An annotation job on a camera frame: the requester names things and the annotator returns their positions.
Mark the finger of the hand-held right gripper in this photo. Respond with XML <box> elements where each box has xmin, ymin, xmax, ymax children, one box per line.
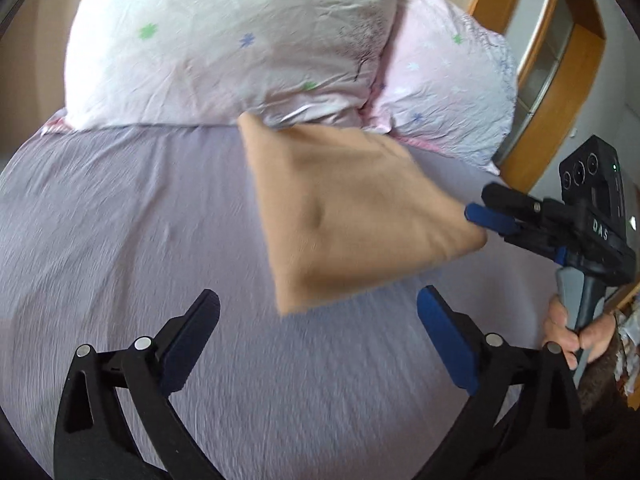
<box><xmin>465</xmin><ymin>182</ymin><xmax>548</xmax><ymax>241</ymax></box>

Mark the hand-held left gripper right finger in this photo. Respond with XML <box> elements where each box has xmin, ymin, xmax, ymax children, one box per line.
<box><xmin>411</xmin><ymin>285</ymin><xmax>587</xmax><ymax>480</ymax></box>

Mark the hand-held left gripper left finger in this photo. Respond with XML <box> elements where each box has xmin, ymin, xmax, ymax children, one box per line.
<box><xmin>53</xmin><ymin>289</ymin><xmax>221</xmax><ymax>480</ymax></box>

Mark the tan cloth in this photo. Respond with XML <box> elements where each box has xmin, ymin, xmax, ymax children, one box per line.
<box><xmin>237</xmin><ymin>111</ymin><xmax>487</xmax><ymax>317</ymax></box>

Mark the person's right forearm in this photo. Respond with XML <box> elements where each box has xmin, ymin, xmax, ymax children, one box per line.
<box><xmin>575</xmin><ymin>327</ymin><xmax>640</xmax><ymax>441</ymax></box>

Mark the person's right hand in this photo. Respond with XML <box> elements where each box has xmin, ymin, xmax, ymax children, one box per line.
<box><xmin>542</xmin><ymin>295</ymin><xmax>618</xmax><ymax>368</ymax></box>

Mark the lilac bed sheet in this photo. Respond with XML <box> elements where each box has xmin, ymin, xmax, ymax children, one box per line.
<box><xmin>0</xmin><ymin>121</ymin><xmax>563</xmax><ymax>480</ymax></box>

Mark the pink flower-print pillow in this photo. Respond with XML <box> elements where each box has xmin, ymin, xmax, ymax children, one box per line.
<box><xmin>362</xmin><ymin>0</ymin><xmax>518</xmax><ymax>170</ymax></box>

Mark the white flower-print pillow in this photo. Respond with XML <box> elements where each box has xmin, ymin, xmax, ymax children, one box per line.
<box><xmin>64</xmin><ymin>0</ymin><xmax>398</xmax><ymax>131</ymax></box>

